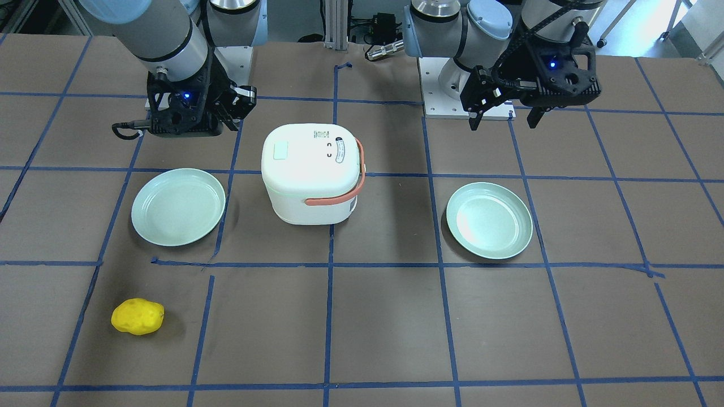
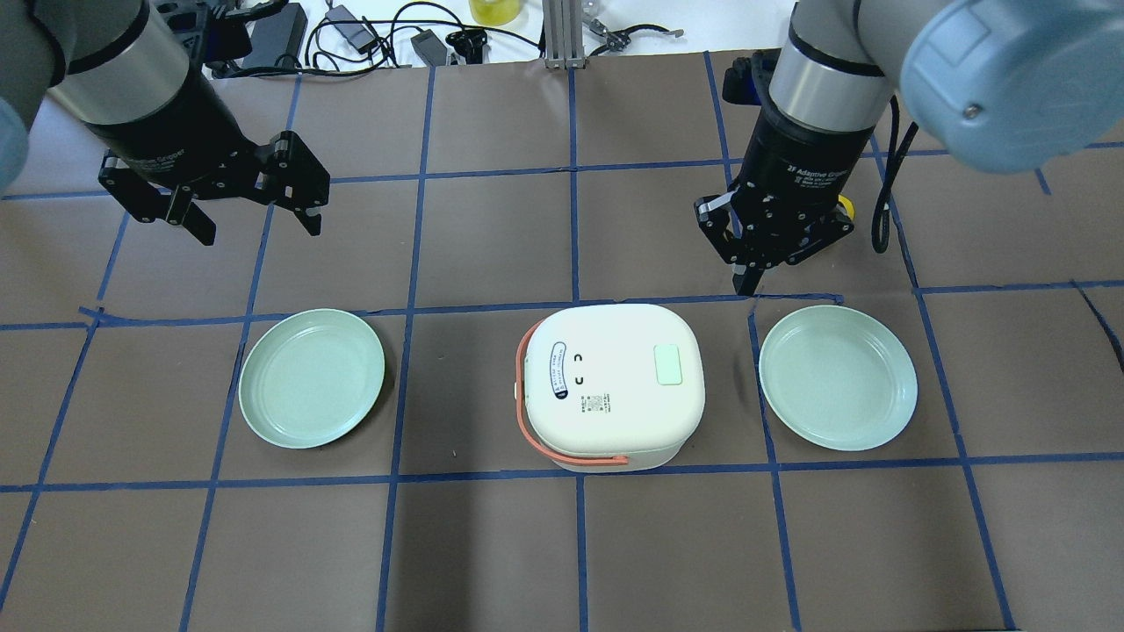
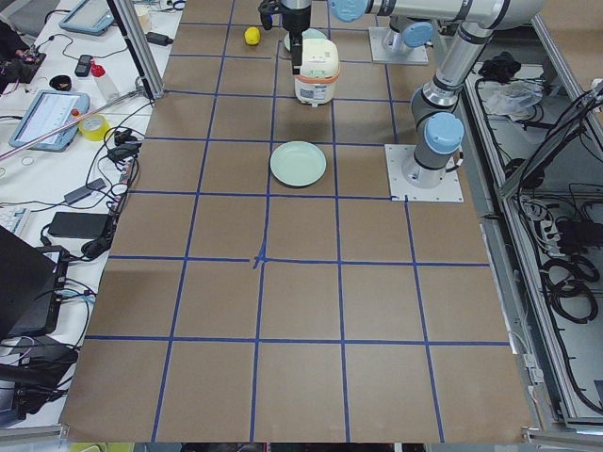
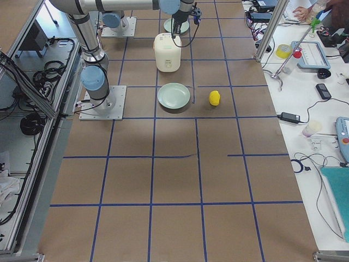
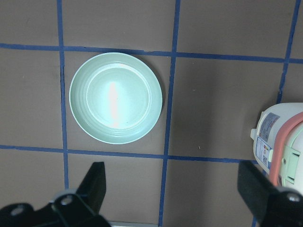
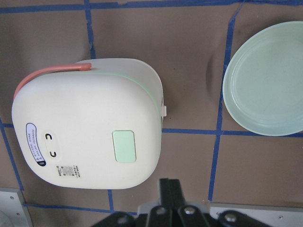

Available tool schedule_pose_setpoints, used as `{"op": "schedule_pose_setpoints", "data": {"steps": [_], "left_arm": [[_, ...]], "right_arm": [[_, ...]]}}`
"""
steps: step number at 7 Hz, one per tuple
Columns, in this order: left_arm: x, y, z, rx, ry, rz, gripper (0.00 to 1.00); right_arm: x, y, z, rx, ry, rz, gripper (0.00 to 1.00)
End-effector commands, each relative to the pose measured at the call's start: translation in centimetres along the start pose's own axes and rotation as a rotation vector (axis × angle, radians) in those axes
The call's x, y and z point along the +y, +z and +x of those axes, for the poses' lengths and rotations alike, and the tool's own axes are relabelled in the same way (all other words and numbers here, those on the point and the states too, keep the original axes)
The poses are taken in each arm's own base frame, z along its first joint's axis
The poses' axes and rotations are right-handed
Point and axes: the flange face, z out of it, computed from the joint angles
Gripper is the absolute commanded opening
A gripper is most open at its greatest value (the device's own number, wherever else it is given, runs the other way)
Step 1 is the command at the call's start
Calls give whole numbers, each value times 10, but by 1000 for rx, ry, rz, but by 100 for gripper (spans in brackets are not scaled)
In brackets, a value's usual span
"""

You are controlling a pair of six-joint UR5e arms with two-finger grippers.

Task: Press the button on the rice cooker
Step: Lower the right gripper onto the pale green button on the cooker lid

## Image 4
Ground cream white rice cooker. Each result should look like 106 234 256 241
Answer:
153 33 182 72

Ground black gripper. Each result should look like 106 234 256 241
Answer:
171 10 189 39

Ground person hand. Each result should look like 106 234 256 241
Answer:
292 7 309 21

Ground blue teach pendant tablet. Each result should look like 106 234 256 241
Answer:
291 41 330 69

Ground black round cap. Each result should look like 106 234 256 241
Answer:
317 68 332 80

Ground light green plate near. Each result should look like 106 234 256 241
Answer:
157 83 191 109

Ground yellow toy lemon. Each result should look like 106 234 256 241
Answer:
209 90 221 106

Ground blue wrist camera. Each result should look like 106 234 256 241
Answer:
191 7 202 26

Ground yellow tape roll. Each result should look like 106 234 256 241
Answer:
275 44 292 59

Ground aluminium frame post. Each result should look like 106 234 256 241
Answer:
255 0 288 62

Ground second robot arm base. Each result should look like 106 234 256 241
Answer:
101 11 137 38

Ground teal mat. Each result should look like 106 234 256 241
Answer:
321 167 348 242

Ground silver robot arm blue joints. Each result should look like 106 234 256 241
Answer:
51 1 197 120

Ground grey teach pendant red button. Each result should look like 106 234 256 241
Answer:
335 117 349 163

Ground light green plate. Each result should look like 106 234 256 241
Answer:
163 18 190 34
157 83 191 109

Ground clear plastic cup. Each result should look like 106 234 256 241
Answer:
302 120 322 137

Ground metal rod stand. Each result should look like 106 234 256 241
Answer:
263 0 333 92

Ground light green plate far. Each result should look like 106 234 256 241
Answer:
163 18 190 34

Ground black power adapter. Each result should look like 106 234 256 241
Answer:
277 112 300 124

